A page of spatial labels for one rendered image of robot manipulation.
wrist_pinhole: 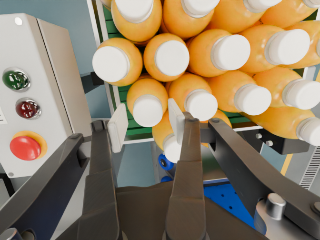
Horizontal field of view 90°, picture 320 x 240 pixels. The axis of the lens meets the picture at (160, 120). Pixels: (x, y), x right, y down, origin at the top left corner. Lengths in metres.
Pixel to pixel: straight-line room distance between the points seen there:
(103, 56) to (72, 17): 1.22
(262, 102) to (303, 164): 2.11
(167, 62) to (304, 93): 0.19
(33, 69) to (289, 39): 0.30
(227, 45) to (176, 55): 0.06
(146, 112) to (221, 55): 0.11
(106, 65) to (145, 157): 1.41
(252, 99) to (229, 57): 0.07
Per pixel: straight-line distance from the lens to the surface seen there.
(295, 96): 0.28
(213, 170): 0.38
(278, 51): 0.25
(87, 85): 0.43
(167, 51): 0.20
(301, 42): 0.27
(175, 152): 0.24
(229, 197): 0.41
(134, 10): 0.20
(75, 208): 0.69
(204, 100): 0.22
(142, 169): 1.66
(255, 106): 0.25
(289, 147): 0.48
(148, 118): 0.21
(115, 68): 0.20
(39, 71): 0.24
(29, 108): 0.24
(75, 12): 1.41
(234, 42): 0.22
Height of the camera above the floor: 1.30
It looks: 68 degrees down
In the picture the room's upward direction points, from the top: 168 degrees clockwise
